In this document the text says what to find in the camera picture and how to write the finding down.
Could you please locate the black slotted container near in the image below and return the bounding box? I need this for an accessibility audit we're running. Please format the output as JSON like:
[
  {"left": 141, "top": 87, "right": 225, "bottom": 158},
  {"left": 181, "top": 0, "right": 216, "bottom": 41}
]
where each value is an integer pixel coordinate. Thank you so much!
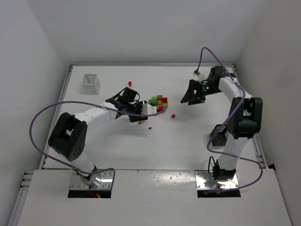
[{"left": 212, "top": 125, "right": 229, "bottom": 147}]

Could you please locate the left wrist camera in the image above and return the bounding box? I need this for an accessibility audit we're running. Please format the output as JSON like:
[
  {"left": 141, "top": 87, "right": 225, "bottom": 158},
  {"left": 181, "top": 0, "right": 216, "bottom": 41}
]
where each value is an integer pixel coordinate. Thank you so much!
[{"left": 142, "top": 103, "right": 157, "bottom": 115}]

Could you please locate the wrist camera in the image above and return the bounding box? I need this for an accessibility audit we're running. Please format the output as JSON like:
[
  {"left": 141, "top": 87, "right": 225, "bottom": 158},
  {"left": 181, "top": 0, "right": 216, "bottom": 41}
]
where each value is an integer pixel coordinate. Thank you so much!
[
  {"left": 193, "top": 70, "right": 205, "bottom": 81},
  {"left": 142, "top": 103, "right": 157, "bottom": 115}
]

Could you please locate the black base cable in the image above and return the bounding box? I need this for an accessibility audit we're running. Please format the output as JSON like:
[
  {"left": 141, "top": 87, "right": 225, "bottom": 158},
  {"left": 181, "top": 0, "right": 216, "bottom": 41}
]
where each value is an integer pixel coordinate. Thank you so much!
[{"left": 208, "top": 156, "right": 218, "bottom": 182}]

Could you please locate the white slotted container far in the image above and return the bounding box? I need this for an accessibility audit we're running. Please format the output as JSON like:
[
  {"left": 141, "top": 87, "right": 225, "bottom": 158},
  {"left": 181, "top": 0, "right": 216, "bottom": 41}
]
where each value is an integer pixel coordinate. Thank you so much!
[{"left": 80, "top": 74, "right": 101, "bottom": 95}]

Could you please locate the white front platform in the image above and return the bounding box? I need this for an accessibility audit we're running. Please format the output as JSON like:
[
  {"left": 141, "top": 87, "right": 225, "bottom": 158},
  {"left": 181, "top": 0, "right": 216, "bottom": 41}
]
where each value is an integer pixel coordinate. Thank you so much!
[{"left": 18, "top": 169, "right": 291, "bottom": 226}]

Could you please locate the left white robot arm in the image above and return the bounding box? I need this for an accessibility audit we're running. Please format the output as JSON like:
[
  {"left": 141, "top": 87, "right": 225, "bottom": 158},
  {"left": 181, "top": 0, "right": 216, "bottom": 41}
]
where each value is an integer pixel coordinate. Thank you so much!
[{"left": 48, "top": 88, "right": 152, "bottom": 178}]

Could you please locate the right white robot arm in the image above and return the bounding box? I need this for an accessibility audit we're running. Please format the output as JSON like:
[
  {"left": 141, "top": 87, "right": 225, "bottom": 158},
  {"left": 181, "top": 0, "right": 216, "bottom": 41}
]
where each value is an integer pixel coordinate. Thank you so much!
[{"left": 181, "top": 66, "right": 263, "bottom": 181}]

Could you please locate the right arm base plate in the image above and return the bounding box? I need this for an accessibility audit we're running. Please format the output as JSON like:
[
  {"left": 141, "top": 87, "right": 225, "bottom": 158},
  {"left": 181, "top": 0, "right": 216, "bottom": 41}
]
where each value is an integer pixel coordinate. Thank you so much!
[{"left": 195, "top": 170, "right": 239, "bottom": 191}]

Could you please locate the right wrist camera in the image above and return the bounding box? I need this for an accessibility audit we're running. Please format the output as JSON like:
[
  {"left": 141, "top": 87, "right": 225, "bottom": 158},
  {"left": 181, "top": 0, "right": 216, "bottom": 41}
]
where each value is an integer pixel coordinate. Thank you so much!
[{"left": 193, "top": 70, "right": 205, "bottom": 81}]

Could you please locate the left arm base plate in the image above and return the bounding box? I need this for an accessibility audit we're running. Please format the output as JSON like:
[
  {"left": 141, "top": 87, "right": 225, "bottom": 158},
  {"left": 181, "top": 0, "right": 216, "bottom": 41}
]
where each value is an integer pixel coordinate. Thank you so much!
[{"left": 70, "top": 170, "right": 115, "bottom": 191}]

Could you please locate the lego brick cluster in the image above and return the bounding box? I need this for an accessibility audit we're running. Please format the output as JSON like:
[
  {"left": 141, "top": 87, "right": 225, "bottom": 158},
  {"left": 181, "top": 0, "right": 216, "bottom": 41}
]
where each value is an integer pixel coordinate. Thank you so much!
[{"left": 148, "top": 95, "right": 168, "bottom": 112}]

